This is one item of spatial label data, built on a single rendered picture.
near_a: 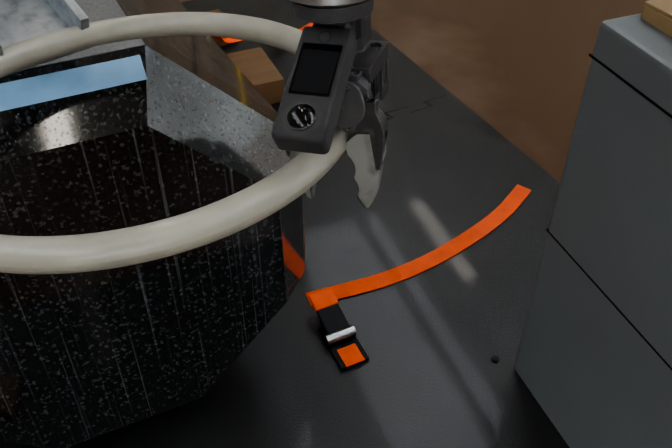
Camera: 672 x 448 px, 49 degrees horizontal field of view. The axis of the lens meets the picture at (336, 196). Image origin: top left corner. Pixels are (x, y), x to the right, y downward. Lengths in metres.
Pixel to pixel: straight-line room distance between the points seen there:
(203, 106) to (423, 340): 0.82
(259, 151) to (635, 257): 0.62
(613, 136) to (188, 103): 0.65
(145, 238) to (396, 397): 1.11
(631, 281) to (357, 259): 0.83
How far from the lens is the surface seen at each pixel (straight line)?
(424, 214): 2.04
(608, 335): 1.37
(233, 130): 1.21
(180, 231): 0.59
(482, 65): 2.77
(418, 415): 1.61
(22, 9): 1.08
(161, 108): 1.13
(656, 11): 1.19
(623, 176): 1.21
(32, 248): 0.61
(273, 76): 2.46
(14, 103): 1.11
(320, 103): 0.60
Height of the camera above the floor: 1.35
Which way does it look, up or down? 40 degrees down
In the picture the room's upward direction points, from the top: straight up
